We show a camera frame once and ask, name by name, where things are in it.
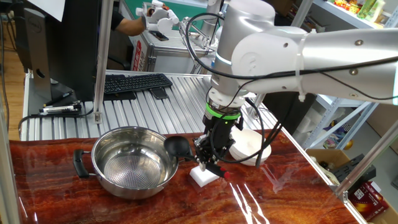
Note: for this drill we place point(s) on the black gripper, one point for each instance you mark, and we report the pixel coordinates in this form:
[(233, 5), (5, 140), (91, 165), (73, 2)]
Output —
[(220, 133)]

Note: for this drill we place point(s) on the black ladle red tip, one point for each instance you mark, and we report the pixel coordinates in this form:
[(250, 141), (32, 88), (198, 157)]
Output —
[(177, 147)]

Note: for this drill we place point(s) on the white haptic teleoperation device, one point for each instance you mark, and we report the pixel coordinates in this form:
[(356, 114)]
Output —
[(164, 26)]

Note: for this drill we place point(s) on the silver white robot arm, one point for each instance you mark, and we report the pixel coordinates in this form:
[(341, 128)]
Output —
[(264, 59)]

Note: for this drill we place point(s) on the person bare forearm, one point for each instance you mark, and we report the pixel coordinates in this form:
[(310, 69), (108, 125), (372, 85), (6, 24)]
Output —
[(132, 28)]

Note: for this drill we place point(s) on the white ceramic bowl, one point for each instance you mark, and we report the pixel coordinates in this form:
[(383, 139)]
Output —
[(248, 155)]

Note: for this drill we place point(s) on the person hand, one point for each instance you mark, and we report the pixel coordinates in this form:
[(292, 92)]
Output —
[(151, 12)]

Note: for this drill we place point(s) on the white sponge block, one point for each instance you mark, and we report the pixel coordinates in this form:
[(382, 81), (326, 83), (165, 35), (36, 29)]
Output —
[(202, 178)]

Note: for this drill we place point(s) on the black smartphone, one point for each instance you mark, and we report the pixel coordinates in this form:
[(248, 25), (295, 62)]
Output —
[(159, 35), (159, 93)]

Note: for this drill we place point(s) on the black cabinet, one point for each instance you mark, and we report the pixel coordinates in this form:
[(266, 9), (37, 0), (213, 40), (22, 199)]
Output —
[(289, 115)]

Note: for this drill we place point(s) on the silver aluminium case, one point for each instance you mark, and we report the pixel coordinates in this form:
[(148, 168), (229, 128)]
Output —
[(171, 63)]

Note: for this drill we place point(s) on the white foam packaging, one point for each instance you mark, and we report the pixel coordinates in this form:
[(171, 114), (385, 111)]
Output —
[(306, 126)]

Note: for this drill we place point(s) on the black computer keyboard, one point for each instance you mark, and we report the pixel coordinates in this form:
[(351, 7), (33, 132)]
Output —
[(136, 83)]

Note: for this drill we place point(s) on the black flat pad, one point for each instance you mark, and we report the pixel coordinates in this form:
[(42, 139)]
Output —
[(119, 96)]

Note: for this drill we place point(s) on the open cardboard box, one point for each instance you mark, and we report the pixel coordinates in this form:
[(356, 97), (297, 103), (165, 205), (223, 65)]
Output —
[(326, 155)]

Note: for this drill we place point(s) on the colourful cloth bag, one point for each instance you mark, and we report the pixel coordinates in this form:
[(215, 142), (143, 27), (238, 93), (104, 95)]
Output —
[(335, 137)]

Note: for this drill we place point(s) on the red brown woodgrain mat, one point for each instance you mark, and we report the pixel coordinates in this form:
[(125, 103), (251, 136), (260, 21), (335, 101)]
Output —
[(93, 208)]

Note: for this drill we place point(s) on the black plastic part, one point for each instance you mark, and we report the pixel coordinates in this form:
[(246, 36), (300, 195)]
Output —
[(354, 169)]

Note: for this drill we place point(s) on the white marker pen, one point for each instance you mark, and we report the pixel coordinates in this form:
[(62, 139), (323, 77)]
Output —
[(59, 109)]

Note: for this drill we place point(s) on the black pen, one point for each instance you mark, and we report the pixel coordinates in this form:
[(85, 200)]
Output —
[(59, 99)]

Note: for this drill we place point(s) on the person black t-shirt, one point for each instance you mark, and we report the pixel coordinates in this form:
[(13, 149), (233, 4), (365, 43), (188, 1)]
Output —
[(116, 21)]

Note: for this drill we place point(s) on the red printed box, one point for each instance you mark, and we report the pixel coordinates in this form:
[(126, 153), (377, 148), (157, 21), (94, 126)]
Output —
[(368, 200)]

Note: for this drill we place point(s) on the green partition board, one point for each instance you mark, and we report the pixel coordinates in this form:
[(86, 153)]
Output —
[(129, 4)]

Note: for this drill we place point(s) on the black computer monitor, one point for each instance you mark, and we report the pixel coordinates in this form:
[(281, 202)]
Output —
[(74, 46)]

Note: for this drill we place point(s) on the tan cardboard box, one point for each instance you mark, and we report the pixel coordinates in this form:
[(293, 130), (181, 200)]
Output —
[(390, 217)]

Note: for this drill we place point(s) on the white metal shelf rack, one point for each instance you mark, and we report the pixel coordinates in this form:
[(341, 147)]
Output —
[(342, 14)]

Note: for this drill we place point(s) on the silver monitor stand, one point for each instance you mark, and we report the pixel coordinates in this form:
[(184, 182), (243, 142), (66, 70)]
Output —
[(37, 56)]

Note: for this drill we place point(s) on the colourful toy fruits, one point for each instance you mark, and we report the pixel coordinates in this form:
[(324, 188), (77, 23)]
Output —
[(345, 3)]

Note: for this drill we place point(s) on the green plastic bottle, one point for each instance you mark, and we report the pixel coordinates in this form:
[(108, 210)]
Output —
[(366, 7)]

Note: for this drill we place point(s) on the white paper sheet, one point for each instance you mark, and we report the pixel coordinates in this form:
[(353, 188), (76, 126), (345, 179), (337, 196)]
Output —
[(46, 7)]

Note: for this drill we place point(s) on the pale green bottle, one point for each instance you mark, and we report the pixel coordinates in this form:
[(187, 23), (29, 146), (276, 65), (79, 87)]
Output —
[(377, 11)]

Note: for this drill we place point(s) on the aluminium frame post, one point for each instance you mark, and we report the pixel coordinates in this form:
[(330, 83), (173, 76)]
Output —
[(367, 161), (104, 46), (7, 186), (303, 12)]

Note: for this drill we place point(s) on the aluminium frame rail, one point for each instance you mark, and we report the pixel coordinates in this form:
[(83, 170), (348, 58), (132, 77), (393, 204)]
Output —
[(356, 213)]

